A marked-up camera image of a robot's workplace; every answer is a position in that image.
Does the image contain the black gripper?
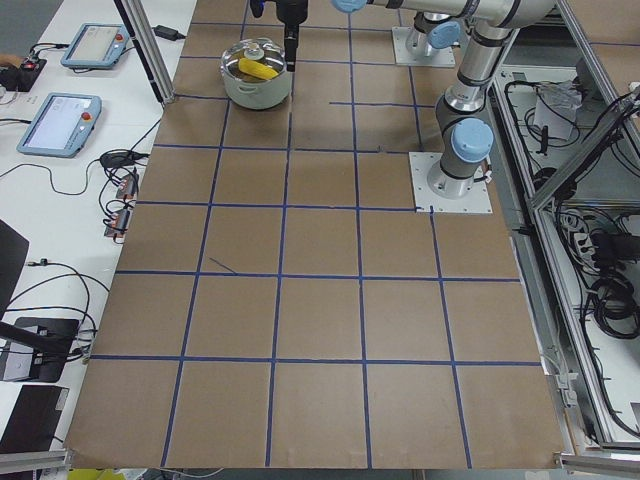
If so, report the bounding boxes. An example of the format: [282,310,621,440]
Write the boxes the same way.
[249,0,309,71]

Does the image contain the glass pot lid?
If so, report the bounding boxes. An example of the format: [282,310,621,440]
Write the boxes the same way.
[220,37,286,83]

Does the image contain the yellow corn cob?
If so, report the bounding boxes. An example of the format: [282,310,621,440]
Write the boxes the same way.
[238,58,279,81]

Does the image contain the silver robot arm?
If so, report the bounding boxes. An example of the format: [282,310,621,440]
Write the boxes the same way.
[373,0,555,200]
[405,12,461,58]

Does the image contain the pale green cooking pot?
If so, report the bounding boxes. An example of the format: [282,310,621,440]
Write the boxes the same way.
[221,70,292,110]

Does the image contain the black power adapter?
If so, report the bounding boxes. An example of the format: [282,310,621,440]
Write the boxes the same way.
[152,25,185,41]

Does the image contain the upper teach pendant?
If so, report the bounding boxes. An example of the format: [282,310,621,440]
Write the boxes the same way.
[61,23,130,69]

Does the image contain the teach pendant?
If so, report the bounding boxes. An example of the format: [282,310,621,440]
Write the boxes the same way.
[61,23,130,69]
[16,92,102,158]

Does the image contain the black mouse device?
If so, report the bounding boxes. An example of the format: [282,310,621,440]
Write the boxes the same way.
[99,150,148,169]

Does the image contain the lower teach pendant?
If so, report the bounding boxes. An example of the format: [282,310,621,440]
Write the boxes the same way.
[16,92,102,158]

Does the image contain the black monitor stand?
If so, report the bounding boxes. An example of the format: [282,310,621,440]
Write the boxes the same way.
[1,317,79,383]

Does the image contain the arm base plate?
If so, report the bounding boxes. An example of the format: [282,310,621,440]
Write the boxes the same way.
[392,26,456,68]
[409,152,493,215]

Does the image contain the left frame post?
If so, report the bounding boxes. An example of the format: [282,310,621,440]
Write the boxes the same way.
[114,0,175,105]

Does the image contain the tangled black cables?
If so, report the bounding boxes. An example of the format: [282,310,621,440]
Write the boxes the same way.
[554,204,640,341]

